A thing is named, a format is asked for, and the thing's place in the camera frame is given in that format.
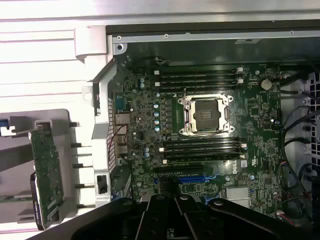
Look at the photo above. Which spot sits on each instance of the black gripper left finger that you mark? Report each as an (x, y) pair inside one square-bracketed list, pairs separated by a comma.
[(105, 220)]

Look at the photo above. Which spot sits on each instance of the grey plastic parts rack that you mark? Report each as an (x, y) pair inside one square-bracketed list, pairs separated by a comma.
[(50, 115)]

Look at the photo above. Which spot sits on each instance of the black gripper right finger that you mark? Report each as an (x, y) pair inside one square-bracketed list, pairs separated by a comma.
[(237, 220)]

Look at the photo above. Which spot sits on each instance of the loose green RAM stick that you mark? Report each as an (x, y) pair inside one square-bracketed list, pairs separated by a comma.
[(15, 198)]

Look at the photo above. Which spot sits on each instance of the open grey PC case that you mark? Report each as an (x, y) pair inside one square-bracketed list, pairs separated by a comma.
[(100, 125)]

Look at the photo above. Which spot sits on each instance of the blue expansion slot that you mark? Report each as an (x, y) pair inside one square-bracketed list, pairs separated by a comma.
[(200, 179)]

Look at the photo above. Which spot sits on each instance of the green motherboard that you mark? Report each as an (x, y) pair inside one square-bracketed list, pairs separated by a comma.
[(257, 150)]

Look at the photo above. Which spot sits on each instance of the perforated metal disk bay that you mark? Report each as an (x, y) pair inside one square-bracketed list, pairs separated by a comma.
[(314, 86)]

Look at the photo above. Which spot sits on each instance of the silver coin cell battery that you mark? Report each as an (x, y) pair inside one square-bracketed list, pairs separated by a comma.
[(266, 84)]

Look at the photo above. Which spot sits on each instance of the black RAM slot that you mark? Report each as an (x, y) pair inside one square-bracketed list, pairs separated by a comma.
[(197, 71), (197, 82), (202, 148), (202, 142), (197, 87), (197, 76), (202, 153)]

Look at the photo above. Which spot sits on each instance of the silver chipset heatsink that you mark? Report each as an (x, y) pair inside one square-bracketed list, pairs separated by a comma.
[(237, 196)]

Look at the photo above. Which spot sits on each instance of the metal CPU socket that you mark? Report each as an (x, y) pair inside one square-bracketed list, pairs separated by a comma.
[(206, 115)]

